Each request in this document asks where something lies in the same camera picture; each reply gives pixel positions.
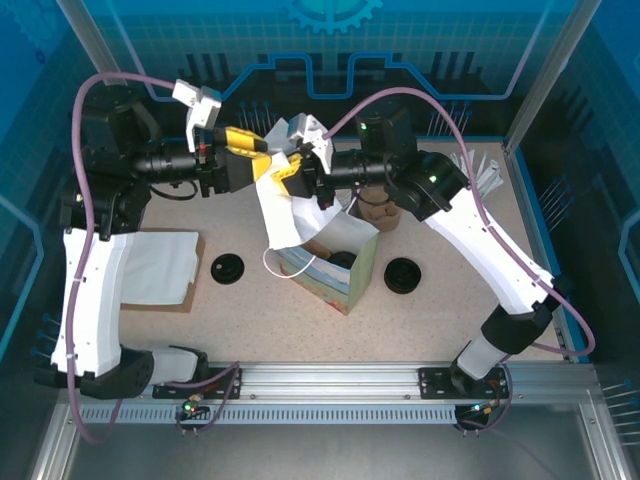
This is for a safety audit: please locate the white green paper gift bag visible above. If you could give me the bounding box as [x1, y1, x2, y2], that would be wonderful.
[253, 117, 380, 317]

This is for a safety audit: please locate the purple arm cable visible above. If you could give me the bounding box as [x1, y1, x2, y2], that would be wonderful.
[322, 87, 597, 359]
[69, 72, 181, 446]

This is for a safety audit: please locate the brown pulp cup carrier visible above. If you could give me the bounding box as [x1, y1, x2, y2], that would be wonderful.
[302, 238, 334, 260]

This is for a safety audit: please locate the thin black left gripper cable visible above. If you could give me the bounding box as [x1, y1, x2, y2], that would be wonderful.
[149, 179, 199, 201]

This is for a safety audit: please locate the aluminium upright frame post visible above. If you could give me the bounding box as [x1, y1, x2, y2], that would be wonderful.
[502, 0, 607, 154]
[54, 0, 126, 81]

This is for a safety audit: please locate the aluminium side frame bar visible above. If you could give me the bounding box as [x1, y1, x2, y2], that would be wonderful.
[579, 399, 632, 480]
[29, 399, 84, 480]

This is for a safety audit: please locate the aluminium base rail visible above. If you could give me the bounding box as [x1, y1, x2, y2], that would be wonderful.
[204, 360, 599, 407]

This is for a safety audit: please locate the stack of black cup lids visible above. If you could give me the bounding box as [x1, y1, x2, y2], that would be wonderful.
[383, 257, 424, 295]

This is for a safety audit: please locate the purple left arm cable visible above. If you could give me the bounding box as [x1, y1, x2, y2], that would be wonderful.
[69, 72, 181, 446]

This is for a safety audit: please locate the grey slotted cable duct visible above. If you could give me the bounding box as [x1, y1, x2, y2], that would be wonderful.
[79, 404, 459, 425]

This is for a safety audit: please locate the stack of white napkins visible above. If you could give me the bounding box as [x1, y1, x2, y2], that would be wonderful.
[122, 229, 200, 305]

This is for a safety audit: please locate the stack of brown pulp carriers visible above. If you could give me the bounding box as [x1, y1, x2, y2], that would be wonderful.
[357, 187, 403, 235]

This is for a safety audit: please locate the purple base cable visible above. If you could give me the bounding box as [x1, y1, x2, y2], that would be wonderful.
[164, 360, 244, 436]
[457, 364, 514, 436]

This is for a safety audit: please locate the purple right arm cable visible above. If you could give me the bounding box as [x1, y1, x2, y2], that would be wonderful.
[322, 87, 597, 359]

